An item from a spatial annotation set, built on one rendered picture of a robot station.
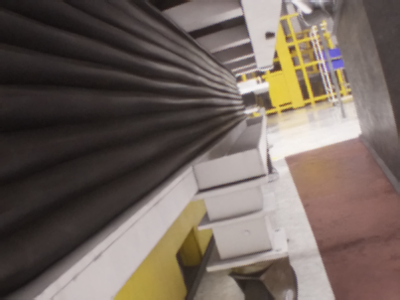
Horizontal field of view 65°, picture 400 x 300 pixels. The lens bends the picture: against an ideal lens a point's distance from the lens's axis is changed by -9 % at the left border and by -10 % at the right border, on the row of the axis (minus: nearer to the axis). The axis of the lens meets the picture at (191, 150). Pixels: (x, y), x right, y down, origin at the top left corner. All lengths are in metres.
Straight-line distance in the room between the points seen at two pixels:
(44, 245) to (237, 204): 0.45
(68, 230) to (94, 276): 0.04
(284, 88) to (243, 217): 10.84
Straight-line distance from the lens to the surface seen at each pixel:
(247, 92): 6.43
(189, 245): 1.19
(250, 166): 0.64
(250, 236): 0.67
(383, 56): 1.35
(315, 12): 3.04
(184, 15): 1.01
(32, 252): 0.26
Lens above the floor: 0.50
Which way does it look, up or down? 4 degrees down
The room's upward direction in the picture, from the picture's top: 16 degrees counter-clockwise
